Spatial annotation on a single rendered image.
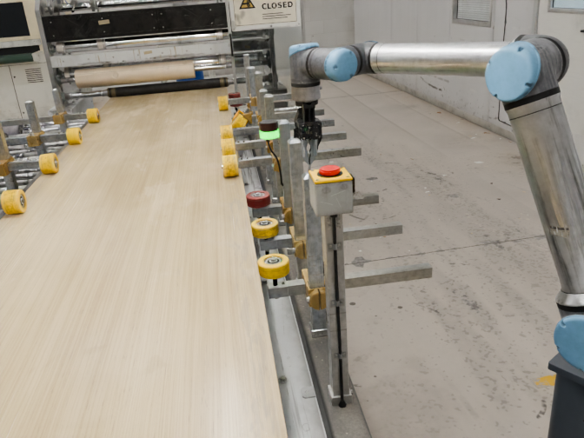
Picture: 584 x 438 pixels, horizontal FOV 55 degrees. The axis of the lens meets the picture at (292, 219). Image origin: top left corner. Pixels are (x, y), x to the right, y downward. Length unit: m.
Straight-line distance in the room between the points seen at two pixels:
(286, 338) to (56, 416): 0.75
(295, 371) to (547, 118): 0.85
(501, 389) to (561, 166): 1.36
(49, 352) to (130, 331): 0.16
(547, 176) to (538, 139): 0.08
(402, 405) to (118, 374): 1.45
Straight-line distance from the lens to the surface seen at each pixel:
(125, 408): 1.06
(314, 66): 1.69
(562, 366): 1.65
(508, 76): 1.30
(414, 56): 1.62
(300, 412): 1.40
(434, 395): 2.42
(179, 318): 1.26
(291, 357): 1.57
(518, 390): 2.51
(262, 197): 1.87
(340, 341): 1.19
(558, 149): 1.31
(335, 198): 1.03
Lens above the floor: 1.55
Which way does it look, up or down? 23 degrees down
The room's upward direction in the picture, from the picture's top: 4 degrees counter-clockwise
